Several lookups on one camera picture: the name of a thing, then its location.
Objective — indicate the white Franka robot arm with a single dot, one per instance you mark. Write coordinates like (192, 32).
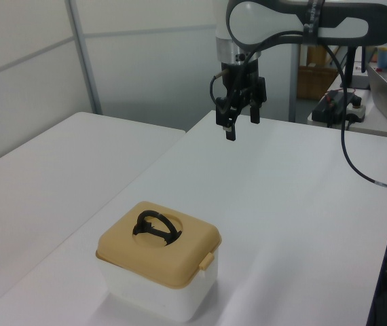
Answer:
(261, 17)

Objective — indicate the brown cardboard box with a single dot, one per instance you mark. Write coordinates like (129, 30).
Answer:
(310, 81)

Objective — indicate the blue cup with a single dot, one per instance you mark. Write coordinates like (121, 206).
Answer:
(384, 58)

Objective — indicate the tan plastic case lid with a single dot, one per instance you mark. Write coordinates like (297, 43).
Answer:
(129, 251)

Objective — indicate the grey emergency stop button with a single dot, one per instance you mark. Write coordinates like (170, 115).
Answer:
(357, 107)

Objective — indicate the black power supply box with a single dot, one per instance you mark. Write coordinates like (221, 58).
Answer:
(326, 108)

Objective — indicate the white plastic tool case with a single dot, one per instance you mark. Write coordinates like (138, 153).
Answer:
(166, 299)

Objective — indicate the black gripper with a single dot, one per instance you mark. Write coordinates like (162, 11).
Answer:
(234, 76)

